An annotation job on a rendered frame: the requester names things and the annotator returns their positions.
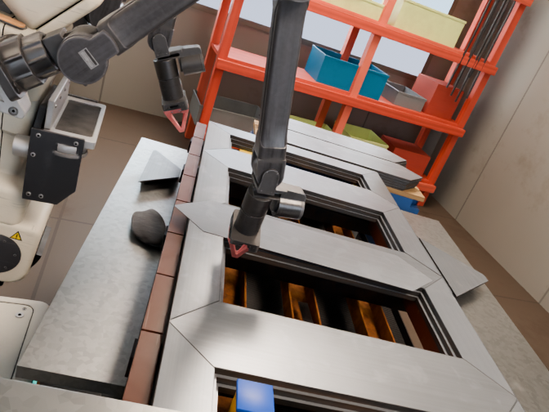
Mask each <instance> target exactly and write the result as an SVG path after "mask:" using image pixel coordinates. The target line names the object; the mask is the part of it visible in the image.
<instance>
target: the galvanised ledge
mask: <svg viewBox="0 0 549 412"><path fill-rule="evenodd" d="M153 150H157V151H158V152H159V153H160V154H162V155H163V156H165V157H166V158H167V159H169V160H170V161H171V162H173V163H174V164H175V165H176V166H177V167H179V168H180V169H181V172H182V169H183V165H184V164H185V163H186V160H187V156H188V153H187V150H183V149H181V148H177V147H175V146H170V145H167V144H163V143H161V142H157V141H153V140H150V139H147V138H144V137H142V138H141V140H140V142H139V144H138V145H137V147H136V149H135V151H134V152H133V154H132V157H131V158H130V160H129V161H128V163H127V166H126V167H125V169H124V170H123V173H122V175H121V177H120V178H119V179H118V182H117V184H116V186H115V187H114V189H113V191H112V193H111V195H110V196H109V198H108V200H107V202H106V203H105V206H104V207H103V209H102V211H101V212H100V215H99V217H98V218H97V220H96V222H95V224H94V226H93V227H92V229H91V231H90V233H89V235H88V237H87V238H86V240H85V242H84V244H83V246H82V247H81V249H80V251H79V253H78V255H77V257H76V258H75V260H74V262H73V264H72V266H71V267H70V269H69V271H68V273H67V275H66V277H65V279H64V280H63V282H62V284H61V286H60V287H59V289H58V291H57V293H56V296H55V297H54V298H53V300H52V302H51V305H50V306H49V307H48V309H47V312H46V313H45V315H44V317H43V318H42V321H41V322H40V324H39V326H38V328H37V330H36V331H35V333H34V335H33V337H32V339H31V340H30V342H29V345H28V346H27V347H26V349H25V352H24V354H23V356H22V357H21V358H20V361H19V363H18V365H17V366H16V377H17V378H25V379H29V380H33V381H39V382H43V383H50V384H55V385H60V386H64V387H72V388H77V389H81V390H86V391H90V392H98V393H103V394H107V395H111V396H120V397H123V391H124V388H125V385H126V382H127V377H125V373H126V370H127V365H128V362H129V359H130V356H131V353H132V348H133V344H134V342H135V338H137V339H138V337H139V334H140V331H141V326H142V322H143V319H144V316H145V310H146V308H147V304H148V301H149V297H150V292H151V289H152V286H153V282H154V277H155V274H156V271H157V268H158V262H159V259H160V256H161V252H162V251H159V250H160V248H161V247H155V246H152V245H149V244H144V243H143V242H142V241H141V240H139V239H138V238H136V237H135V235H134V234H133V232H132V214H133V213H134V212H135V211H145V210H147V209H150V208H152V209H154V210H156V211H157V212H159V214H160V215H161V216H162V218H163V220H164V222H165V226H166V227H167V226H169V222H170V220H171V216H172V211H173V208H174V204H175V201H176V196H177V192H178V190H179V186H180V182H179V180H180V177H181V174H180V176H179V178H176V179H168V180H161V181H148V182H138V181H139V179H140V177H141V174H142V173H143V171H144V169H145V166H146V164H147V163H148V161H149V158H150V156H151V154H152V152H153Z"/></svg>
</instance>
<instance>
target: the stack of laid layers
mask: <svg viewBox="0 0 549 412"><path fill-rule="evenodd" d="M254 145H255V142H254V141H249V140H246V139H243V138H240V137H236V136H232V135H230V149H231V146H233V147H236V148H239V149H241V150H246V151H249V152H252V147H253V146H254ZM285 159H286V161H287V162H286V163H290V164H293V165H296V166H299V167H302V168H307V169H309V170H312V171H316V172H320V173H323V174H326V175H329V176H332V177H337V178H340V179H342V180H346V181H350V182H354V183H356V184H357V186H358V187H361V188H364V189H367V190H370V188H369V186H368V184H367V182H366V181H365V179H364V176H363V175H362V174H359V173H356V172H352V171H348V170H345V169H343V168H338V167H335V166H332V165H329V164H326V163H321V162H319V161H316V160H313V159H308V158H306V157H302V156H300V155H297V154H292V153H289V152H286V158H285ZM251 175H252V174H249V173H246V172H241V171H238V170H235V169H232V168H228V177H227V190H226V203H225V204H226V205H229V206H232V207H236V206H234V205H230V204H229V190H230V181H232V182H235V183H238V184H241V185H244V186H250V185H251V184H253V183H254V182H253V179H252V176H251ZM303 191H304V193H305V195H306V201H305V203H308V204H313V205H315V206H319V207H321V208H326V209H330V210H333V211H336V212H339V213H344V214H347V215H350V216H353V217H358V218H361V219H364V220H367V221H371V222H376V224H377V227H378V229H379V231H380V232H381V234H382V237H383V239H384V240H385V242H386V245H387V247H388V248H385V247H382V246H379V245H375V244H370V243H367V242H364V241H361V240H356V239H352V238H349V237H346V236H343V235H338V234H334V233H332V232H328V231H323V230H320V229H316V228H314V227H310V226H305V225H302V224H299V223H295V222H290V221H287V220H284V219H281V218H277V217H272V216H269V215H266V217H270V218H273V219H276V220H279V221H281V222H286V223H289V224H293V225H295V226H300V227H303V228H306V229H309V230H313V231H317V232H320V233H323V234H326V235H330V236H334V237H337V238H340V239H343V240H348V241H350V242H354V243H357V244H362V245H364V246H368V247H370V248H373V249H378V250H381V251H384V252H387V253H392V254H394V255H397V256H399V257H400V258H402V259H404V260H405V261H406V262H407V263H409V264H410V265H412V266H414V267H415V268H416V269H418V270H419V271H420V272H422V273H423V274H425V275H426V276H428V277H429V278H431V279H432V280H433V281H432V282H430V283H429V284H426V285H424V286H422V287H421V288H419V289H417V290H415V291H410V290H407V289H402V288H399V287H395V286H393V285H389V284H384V283H382V282H378V281H375V280H370V279H367V278H364V277H361V276H357V275H352V274H350V273H346V272H344V271H339V270H335V269H332V268H329V267H326V266H321V265H318V264H315V263H312V262H307V261H304V260H301V259H297V258H294V257H289V256H286V255H283V254H280V253H275V252H272V251H269V250H266V249H261V248H259V249H258V250H257V252H256V253H253V252H249V251H247V252H246V253H244V254H243V255H241V256H240V257H242V258H246V259H250V260H253V261H257V262H263V263H266V264H270V265H273V266H279V267H282V268H285V269H289V270H292V271H298V272H301V273H305V274H308V275H314V276H318V277H321V278H324V279H327V280H333V281H336V282H340V283H343V284H349V285H353V286H356V287H360V288H363V289H368V290H372V291H375V292H379V293H384V294H388V295H391V296H395V297H398V298H403V299H407V300H410V301H414V302H415V303H416V305H417V308H418V310H419V311H420V313H421V315H422V318H423V320H424V321H425V323H426V326H427V328H428V329H429V331H430V333H431V336H432V338H433V339H434V341H435V344H436V346H437V347H438V349H439V351H440V353H441V354H445V355H448V356H455V357H458V358H462V357H461V355H460V353H459V351H458V350H457V348H456V346H455V344H454V342H453V340H452V339H451V337H450V335H449V333H448V331H447V329H446V328H445V326H444V324H443V322H442V320H441V319H440V316H439V314H438V313H437V311H436V309H435V307H434V305H433V304H432V302H431V300H430V298H429V296H428V295H427V293H426V290H425V288H426V287H428V286H429V285H431V284H433V283H435V282H436V281H437V280H439V279H440V278H442V277H441V276H440V275H438V274H437V273H435V272H434V271H433V270H431V269H430V268H428V267H427V266H424V265H423V264H421V263H420V262H419V261H417V260H416V259H414V258H413V257H411V256H409V255H408V254H407V253H405V252H404V250H403V249H402V247H401V245H400V243H399V241H398V240H397V238H396V236H395V233H394V231H393V230H392V229H391V226H390V224H389V222H388V221H387V220H386V217H385V215H384V213H383V212H379V211H377V210H373V209H370V208H365V207H362V206H359V205H356V204H352V203H348V202H346V201H342V200H339V199H334V198H331V197H328V196H325V195H321V194H317V193H315V192H311V191H308V190H303ZM236 208H240V207H236ZM189 221H190V220H189V219H188V223H187V227H186V232H185V238H186V234H187V230H188V225H189ZM185 238H184V243H183V247H182V251H181V259H182V254H183V250H184V246H185ZM226 253H228V254H231V251H230V245H229V242H228V239H227V238H224V239H223V252H222V264H221V288H220V301H219V302H223V293H224V279H225V254H226ZM181 259H180V263H179V267H178V272H177V276H176V283H177V279H178V275H179V270H180V266H181ZM176 283H175V287H174V291H173V295H172V303H171V307H170V311H169V316H168V320H167V327H166V331H165V335H164V340H163V347H162V351H161V356H160V360H159V364H158V371H157V375H156V379H155V384H154V391H153V396H152V400H151V404H150V405H151V406H153V401H154V394H155V389H156V385H157V381H158V373H159V369H160V365H161V360H162V356H163V349H164V344H165V340H166V336H167V328H168V324H169V320H170V315H171V311H172V304H173V299H174V295H175V291H176ZM214 368H215V367H214ZM238 378H240V379H243V380H248V381H252V382H256V383H264V384H267V385H271V386H273V393H274V403H275V404H279V405H286V406H291V407H295V408H299V409H304V410H311V411H315V412H426V411H422V410H415V409H410V408H406V407H403V406H398V405H391V404H387V403H383V402H379V401H371V400H367V399H364V398H359V397H355V396H348V395H344V394H340V393H335V392H329V391H325V390H320V389H316V388H312V387H305V386H301V385H296V384H293V383H285V382H281V381H277V380H273V379H269V378H262V377H257V376H254V375H250V374H242V373H238V372H234V371H230V370H226V369H219V368H215V375H214V388H213V400H212V412H216V411H217V396H218V392H220V393H225V394H229V395H233V396H234V395H235V393H236V381H237V379H238Z"/></svg>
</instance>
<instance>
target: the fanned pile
mask: <svg viewBox="0 0 549 412"><path fill-rule="evenodd" d="M180 174H181V169H180V168H179V167H177V166H176V165H175V164H174V163H173V162H171V161H170V160H169V159H167V158H166V157H165V156H163V155H162V154H160V153H159V152H158V151H157V150H153V152H152V154H151V156H150V158H149V161H148V163H147V164H146V166H145V169H144V171H143V173H142V174H141V177H140V179H139V181H138V182H148V181H161V180H168V179H176V178H179V176H180Z"/></svg>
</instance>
